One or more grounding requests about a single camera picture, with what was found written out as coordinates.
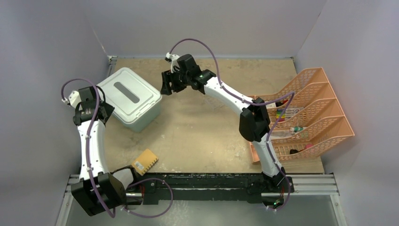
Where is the clear plastic tube rack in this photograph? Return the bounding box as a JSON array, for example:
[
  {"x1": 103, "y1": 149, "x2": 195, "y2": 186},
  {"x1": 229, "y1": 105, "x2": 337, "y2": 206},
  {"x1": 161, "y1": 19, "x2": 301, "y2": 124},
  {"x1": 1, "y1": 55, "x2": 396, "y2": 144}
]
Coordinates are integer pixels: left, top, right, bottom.
[{"x1": 203, "y1": 95, "x2": 224, "y2": 111}]

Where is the aluminium front frame rail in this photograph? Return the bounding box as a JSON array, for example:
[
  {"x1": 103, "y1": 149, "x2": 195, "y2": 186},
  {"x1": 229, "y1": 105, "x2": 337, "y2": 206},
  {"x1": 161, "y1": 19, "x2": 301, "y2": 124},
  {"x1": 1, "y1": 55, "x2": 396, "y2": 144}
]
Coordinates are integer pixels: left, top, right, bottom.
[{"x1": 56, "y1": 173, "x2": 347, "y2": 226}]

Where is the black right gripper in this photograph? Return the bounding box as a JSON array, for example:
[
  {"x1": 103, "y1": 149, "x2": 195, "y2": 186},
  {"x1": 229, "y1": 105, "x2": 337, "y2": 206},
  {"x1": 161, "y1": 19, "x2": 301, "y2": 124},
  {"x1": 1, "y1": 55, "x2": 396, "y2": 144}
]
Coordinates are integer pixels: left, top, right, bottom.
[{"x1": 161, "y1": 68, "x2": 191, "y2": 97}]

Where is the orange mesh file rack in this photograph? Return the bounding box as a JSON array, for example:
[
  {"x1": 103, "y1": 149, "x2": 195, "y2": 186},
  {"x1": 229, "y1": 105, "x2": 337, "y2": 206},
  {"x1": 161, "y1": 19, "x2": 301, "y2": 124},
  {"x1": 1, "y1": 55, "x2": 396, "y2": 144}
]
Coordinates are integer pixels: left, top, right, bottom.
[{"x1": 260, "y1": 68, "x2": 355, "y2": 161}]

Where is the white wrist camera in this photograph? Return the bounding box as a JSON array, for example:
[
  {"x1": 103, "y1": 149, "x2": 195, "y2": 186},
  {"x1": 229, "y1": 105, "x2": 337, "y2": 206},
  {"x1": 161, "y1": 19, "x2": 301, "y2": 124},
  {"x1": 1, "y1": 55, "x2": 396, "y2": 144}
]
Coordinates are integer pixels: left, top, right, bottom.
[
  {"x1": 62, "y1": 90, "x2": 81, "y2": 108},
  {"x1": 165, "y1": 52, "x2": 180, "y2": 73}
]

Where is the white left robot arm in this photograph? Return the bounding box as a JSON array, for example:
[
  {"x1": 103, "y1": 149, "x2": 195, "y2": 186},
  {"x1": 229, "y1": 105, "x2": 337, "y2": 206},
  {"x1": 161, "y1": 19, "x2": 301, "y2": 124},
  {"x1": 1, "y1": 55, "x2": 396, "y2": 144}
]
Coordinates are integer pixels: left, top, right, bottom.
[{"x1": 69, "y1": 86, "x2": 140, "y2": 216}]

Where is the teal plastic bin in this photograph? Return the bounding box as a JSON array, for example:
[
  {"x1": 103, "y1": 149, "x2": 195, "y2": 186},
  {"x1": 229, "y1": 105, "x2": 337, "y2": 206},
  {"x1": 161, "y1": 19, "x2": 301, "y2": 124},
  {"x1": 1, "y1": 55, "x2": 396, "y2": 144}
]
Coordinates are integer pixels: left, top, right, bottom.
[{"x1": 113, "y1": 98, "x2": 162, "y2": 132}]

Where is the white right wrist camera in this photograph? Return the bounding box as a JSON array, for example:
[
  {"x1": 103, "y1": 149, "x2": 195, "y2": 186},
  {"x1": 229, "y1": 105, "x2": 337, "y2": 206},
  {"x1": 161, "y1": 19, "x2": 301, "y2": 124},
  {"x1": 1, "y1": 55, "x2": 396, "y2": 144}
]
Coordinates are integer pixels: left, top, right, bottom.
[{"x1": 165, "y1": 52, "x2": 180, "y2": 73}]

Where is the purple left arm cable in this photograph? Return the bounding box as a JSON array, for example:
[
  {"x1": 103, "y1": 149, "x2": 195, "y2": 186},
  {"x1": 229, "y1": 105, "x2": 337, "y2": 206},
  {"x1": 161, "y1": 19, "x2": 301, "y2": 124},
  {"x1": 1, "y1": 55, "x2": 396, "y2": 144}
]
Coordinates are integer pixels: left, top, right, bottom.
[{"x1": 61, "y1": 78, "x2": 174, "y2": 219}]

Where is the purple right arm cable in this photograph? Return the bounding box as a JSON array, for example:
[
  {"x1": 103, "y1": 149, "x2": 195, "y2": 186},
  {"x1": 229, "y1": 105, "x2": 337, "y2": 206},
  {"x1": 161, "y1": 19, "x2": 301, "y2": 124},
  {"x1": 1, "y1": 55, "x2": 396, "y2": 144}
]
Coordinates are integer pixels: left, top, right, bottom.
[{"x1": 169, "y1": 39, "x2": 296, "y2": 213}]

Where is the white plastic bin lid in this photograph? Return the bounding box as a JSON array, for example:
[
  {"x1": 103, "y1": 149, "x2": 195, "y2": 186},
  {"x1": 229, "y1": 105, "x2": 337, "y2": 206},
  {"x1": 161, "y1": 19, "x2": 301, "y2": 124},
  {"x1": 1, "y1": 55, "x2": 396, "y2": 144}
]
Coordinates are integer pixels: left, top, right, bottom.
[{"x1": 98, "y1": 67, "x2": 162, "y2": 106}]

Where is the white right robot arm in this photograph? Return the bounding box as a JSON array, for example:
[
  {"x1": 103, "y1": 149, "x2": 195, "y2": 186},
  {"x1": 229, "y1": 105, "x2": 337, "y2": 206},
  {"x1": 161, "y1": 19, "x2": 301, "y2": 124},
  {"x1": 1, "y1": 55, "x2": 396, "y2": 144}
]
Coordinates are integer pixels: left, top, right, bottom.
[{"x1": 160, "y1": 53, "x2": 285, "y2": 192}]

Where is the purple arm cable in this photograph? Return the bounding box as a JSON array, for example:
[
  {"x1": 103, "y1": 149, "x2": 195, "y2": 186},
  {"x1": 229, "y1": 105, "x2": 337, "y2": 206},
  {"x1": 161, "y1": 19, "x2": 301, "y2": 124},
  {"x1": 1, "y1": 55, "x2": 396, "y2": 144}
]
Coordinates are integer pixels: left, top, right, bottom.
[
  {"x1": 169, "y1": 39, "x2": 296, "y2": 213},
  {"x1": 61, "y1": 78, "x2": 174, "y2": 219}
]

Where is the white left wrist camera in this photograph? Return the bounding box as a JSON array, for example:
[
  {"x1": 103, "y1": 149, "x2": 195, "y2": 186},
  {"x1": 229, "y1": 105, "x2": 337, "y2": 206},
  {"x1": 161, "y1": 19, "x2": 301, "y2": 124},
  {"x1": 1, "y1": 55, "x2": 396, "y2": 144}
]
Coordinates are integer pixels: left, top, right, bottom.
[{"x1": 62, "y1": 90, "x2": 81, "y2": 108}]

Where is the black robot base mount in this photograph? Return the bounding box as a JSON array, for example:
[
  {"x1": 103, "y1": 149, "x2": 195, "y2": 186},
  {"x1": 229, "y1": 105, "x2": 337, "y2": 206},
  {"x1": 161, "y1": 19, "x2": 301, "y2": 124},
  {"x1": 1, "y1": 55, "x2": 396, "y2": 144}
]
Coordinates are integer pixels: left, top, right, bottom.
[{"x1": 126, "y1": 173, "x2": 295, "y2": 209}]

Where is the aluminium table edge rail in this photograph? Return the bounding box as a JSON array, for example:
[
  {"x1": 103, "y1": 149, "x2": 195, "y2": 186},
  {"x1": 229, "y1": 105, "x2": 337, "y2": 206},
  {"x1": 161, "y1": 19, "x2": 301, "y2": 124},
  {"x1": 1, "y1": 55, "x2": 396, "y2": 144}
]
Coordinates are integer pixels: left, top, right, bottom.
[{"x1": 107, "y1": 56, "x2": 118, "y2": 77}]

